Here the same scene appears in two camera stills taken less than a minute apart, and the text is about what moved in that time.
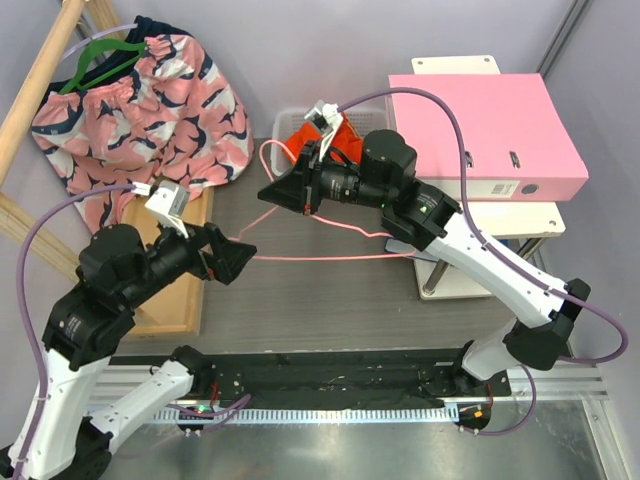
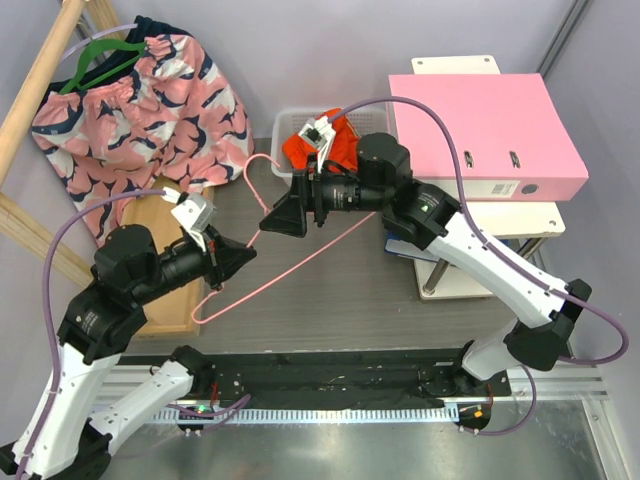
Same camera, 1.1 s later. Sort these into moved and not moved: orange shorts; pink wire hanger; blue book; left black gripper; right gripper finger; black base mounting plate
Moved: pink wire hanger; right gripper finger
Not moved: orange shorts; left black gripper; blue book; black base mounting plate
